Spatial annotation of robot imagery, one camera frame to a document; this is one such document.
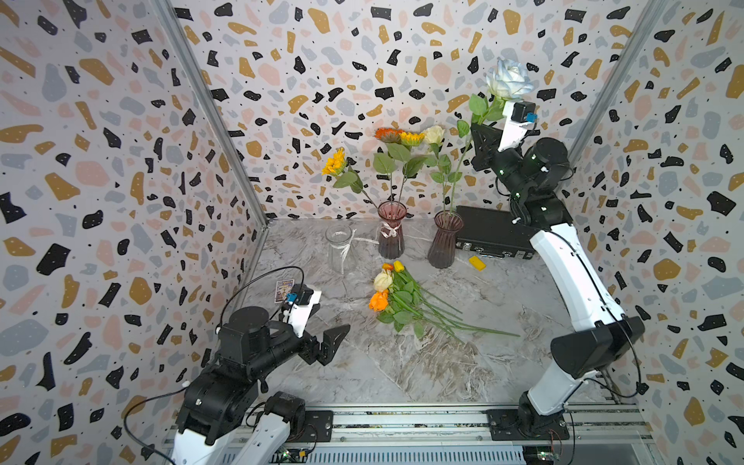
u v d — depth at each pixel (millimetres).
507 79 516
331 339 519
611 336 429
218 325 420
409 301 948
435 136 877
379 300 937
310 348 522
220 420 387
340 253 966
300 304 501
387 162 939
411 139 856
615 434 752
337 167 796
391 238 1006
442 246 1127
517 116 519
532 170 497
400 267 1051
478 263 1082
